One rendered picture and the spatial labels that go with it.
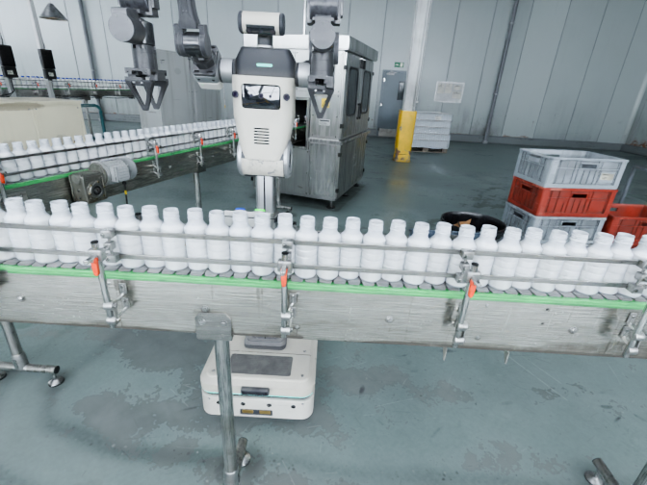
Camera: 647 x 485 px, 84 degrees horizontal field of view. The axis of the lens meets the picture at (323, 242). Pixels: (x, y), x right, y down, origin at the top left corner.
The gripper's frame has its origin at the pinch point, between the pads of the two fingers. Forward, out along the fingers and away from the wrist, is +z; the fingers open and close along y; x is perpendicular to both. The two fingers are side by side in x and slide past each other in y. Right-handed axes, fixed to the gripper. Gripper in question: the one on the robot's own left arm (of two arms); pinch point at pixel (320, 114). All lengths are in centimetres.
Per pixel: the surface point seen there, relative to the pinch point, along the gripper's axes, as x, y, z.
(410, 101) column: -172, 747, -8
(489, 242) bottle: -45, -15, 28
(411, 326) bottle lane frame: -28, -18, 53
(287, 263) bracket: 5.4, -24.6, 32.3
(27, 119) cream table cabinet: 306, 273, 30
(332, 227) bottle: -4.9, -15.4, 26.0
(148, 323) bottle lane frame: 45, -18, 56
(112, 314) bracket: 51, -24, 50
